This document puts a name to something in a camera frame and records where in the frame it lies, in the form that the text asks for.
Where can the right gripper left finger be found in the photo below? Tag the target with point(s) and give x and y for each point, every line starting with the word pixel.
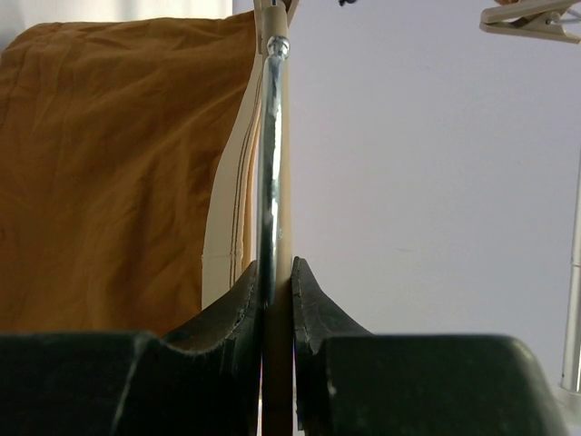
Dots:
pixel 200 379

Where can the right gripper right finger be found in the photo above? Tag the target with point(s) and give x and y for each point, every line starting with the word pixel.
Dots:
pixel 350 381

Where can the brown underwear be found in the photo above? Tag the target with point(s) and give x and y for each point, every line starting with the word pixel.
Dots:
pixel 126 151

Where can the beige clip hanger with underwear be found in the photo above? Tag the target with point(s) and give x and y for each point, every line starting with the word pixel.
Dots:
pixel 419 155

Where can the white metal clothes rack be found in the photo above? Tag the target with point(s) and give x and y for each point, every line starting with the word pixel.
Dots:
pixel 569 386

